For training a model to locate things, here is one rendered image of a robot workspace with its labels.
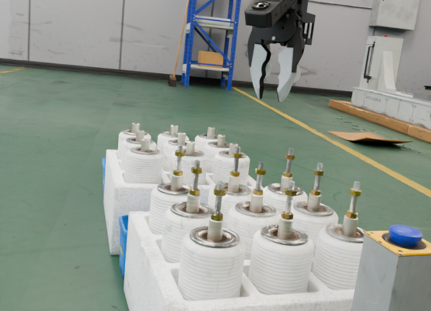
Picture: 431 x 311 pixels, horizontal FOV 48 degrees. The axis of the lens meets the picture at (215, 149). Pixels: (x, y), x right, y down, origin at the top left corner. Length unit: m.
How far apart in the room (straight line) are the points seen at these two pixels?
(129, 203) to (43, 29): 5.87
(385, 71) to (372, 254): 4.53
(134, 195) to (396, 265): 0.73
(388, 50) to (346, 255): 4.52
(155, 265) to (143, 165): 0.45
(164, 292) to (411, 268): 0.33
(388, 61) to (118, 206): 4.27
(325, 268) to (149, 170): 0.56
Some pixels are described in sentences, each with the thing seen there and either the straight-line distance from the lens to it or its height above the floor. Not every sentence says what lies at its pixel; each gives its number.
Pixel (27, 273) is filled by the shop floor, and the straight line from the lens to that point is 1.17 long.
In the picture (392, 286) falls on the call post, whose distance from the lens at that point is 0.64.
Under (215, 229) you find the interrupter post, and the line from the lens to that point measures 0.72.
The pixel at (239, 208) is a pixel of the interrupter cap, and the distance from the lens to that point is 0.87.
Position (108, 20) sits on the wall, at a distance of 6.86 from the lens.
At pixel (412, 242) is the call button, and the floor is 0.32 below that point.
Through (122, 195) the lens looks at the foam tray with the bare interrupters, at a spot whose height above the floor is 0.16.
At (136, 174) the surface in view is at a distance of 1.21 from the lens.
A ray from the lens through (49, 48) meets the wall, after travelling 6.95.
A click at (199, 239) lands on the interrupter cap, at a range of 0.72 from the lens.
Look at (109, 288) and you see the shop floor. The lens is 1.10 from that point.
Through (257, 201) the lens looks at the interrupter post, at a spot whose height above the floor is 0.27.
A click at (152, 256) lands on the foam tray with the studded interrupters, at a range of 0.83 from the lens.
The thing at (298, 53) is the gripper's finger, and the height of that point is 0.53.
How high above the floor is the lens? 0.53
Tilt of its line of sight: 12 degrees down
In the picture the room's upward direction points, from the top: 6 degrees clockwise
